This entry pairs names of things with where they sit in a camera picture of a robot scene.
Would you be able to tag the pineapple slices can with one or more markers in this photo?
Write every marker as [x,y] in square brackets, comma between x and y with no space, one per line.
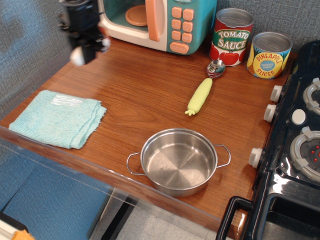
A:
[269,53]

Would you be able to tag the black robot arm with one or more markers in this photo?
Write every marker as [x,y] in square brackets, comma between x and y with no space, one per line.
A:
[77,2]

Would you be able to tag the white stove knob bottom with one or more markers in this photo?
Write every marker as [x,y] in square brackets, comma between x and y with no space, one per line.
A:
[254,157]

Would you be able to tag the orange microwave turntable plate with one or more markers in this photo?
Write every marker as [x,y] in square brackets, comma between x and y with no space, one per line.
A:
[137,16]

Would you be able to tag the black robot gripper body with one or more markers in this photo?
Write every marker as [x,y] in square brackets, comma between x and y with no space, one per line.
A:
[82,25]

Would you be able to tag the tomato sauce can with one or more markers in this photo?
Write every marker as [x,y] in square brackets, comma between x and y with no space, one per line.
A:
[231,33]

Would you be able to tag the clear acrylic barrier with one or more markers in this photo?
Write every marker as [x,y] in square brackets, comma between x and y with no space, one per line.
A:
[51,201]

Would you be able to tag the white stove knob top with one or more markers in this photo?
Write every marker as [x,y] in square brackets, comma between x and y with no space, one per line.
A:
[276,93]

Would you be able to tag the teal toy microwave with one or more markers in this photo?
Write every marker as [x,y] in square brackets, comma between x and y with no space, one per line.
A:
[173,26]

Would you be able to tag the light blue folded towel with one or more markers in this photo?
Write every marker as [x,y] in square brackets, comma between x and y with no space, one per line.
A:
[59,119]

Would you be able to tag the black toy stove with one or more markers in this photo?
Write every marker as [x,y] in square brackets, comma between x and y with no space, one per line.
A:
[286,189]

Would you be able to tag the orange fuzzy object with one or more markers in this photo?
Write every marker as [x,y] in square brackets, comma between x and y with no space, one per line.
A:
[22,235]

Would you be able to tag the spoon with green handle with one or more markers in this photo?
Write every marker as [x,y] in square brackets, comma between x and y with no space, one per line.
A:
[214,69]

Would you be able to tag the white stove knob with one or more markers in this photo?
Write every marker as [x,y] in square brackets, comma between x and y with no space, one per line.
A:
[276,93]
[269,112]
[254,157]

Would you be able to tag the stainless steel pot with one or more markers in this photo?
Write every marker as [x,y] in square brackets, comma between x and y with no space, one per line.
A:
[180,162]

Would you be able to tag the white brown plush mushroom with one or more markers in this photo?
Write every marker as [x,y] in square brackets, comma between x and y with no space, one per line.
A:
[97,35]

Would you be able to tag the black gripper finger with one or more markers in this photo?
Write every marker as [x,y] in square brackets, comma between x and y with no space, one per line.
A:
[88,52]

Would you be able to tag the white stove knob middle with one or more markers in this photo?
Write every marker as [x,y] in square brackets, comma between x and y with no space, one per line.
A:
[269,112]

